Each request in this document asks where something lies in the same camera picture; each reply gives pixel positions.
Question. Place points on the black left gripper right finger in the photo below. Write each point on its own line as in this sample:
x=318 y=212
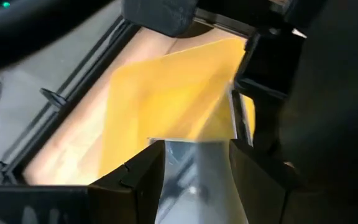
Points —
x=256 y=186

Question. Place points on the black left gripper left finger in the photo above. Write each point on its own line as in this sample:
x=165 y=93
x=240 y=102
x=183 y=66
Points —
x=135 y=193

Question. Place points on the clear CD jewel case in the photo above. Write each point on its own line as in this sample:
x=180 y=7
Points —
x=197 y=174

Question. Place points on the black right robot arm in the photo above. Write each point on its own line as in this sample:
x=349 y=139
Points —
x=337 y=109

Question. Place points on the yellow translucent plastic bin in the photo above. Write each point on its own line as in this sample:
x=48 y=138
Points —
x=166 y=93

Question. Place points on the black frame clamp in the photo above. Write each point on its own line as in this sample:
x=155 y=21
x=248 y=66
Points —
x=54 y=98

